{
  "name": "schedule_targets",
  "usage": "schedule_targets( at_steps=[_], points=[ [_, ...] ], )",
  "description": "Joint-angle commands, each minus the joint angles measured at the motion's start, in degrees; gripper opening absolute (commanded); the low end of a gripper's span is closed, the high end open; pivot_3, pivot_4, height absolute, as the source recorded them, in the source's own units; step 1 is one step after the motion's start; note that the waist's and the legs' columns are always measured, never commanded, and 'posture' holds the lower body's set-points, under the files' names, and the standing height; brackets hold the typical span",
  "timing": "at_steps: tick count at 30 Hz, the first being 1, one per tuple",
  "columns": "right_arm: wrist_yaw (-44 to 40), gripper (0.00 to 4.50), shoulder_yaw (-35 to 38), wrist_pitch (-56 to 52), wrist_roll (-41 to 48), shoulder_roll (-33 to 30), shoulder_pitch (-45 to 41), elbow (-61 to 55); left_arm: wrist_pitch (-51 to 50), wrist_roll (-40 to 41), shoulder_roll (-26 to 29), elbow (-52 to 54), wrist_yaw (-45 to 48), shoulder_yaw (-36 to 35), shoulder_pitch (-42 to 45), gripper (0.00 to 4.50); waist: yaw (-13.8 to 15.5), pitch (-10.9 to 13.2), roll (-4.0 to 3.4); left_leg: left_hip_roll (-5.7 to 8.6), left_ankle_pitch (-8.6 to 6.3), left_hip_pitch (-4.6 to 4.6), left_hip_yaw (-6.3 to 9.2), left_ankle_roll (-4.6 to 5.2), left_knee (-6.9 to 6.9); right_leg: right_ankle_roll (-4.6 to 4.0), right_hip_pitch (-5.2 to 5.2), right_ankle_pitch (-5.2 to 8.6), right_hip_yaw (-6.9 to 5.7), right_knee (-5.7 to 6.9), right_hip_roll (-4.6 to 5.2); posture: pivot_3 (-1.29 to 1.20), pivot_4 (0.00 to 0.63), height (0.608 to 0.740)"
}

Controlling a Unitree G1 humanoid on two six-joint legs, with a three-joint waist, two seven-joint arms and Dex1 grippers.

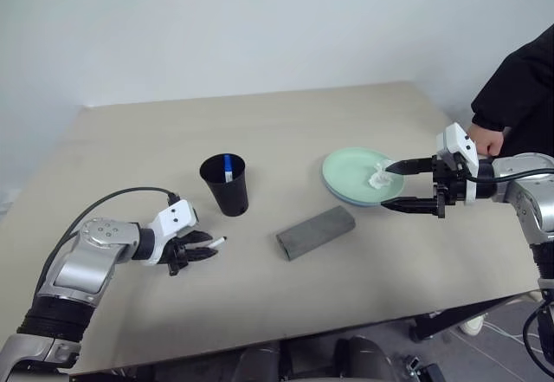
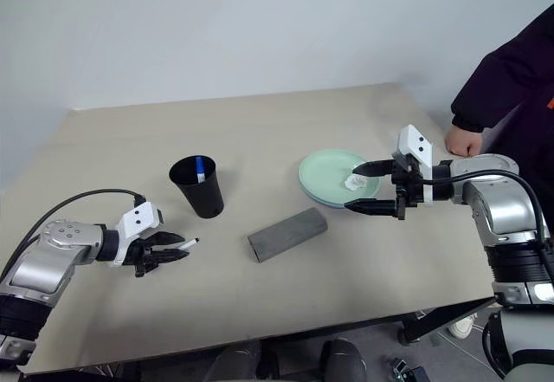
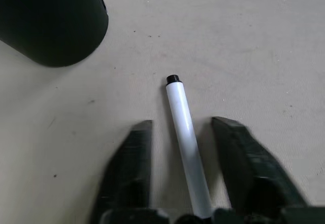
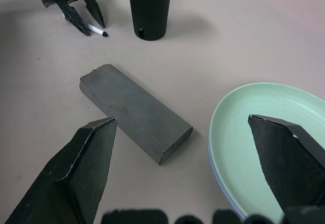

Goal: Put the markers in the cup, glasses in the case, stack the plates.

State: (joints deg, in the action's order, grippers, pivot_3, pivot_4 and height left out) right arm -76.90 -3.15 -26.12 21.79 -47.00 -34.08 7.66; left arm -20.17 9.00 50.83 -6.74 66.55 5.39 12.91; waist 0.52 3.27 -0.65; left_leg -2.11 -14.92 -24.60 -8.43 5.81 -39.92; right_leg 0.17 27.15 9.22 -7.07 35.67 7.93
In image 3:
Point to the white marker with black cap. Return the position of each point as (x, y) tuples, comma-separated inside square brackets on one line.
[(185, 132)]

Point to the black plastic cup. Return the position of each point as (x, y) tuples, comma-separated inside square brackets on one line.
[(50, 18)]

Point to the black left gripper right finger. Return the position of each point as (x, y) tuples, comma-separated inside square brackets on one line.
[(243, 163)]

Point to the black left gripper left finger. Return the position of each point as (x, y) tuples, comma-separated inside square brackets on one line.
[(132, 163)]

